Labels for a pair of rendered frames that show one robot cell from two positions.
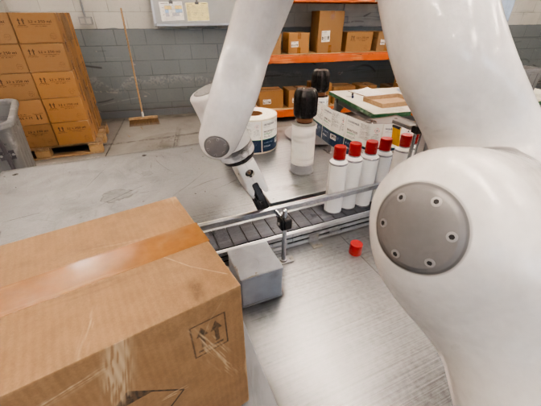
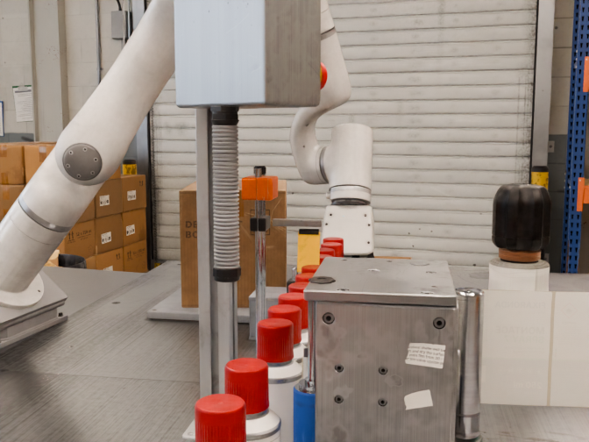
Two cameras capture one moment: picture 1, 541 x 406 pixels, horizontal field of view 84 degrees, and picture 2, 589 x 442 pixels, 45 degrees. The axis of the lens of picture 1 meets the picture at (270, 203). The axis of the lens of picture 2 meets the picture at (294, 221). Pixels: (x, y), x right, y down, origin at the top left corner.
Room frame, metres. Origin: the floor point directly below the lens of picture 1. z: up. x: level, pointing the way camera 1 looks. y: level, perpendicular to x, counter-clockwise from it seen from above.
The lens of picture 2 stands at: (1.31, -1.16, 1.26)
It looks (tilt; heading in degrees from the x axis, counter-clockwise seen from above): 8 degrees down; 122
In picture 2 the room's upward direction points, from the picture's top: straight up
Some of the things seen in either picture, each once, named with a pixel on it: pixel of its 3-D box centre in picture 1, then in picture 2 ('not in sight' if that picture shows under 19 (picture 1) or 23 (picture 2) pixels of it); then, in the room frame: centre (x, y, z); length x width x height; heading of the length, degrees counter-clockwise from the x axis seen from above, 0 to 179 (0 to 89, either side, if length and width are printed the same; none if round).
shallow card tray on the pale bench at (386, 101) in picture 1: (390, 100); not in sight; (2.39, -0.93, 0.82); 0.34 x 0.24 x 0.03; 110
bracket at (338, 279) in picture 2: not in sight; (381, 277); (1.07, -0.65, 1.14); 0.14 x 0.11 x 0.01; 113
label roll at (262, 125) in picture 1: (253, 130); not in sight; (1.29, 0.07, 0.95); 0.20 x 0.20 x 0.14
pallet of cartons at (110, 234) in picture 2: not in sight; (58, 224); (-2.79, 2.17, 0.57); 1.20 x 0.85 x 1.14; 107
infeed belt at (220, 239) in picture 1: (362, 207); not in sight; (0.81, -0.30, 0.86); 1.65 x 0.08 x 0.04; 113
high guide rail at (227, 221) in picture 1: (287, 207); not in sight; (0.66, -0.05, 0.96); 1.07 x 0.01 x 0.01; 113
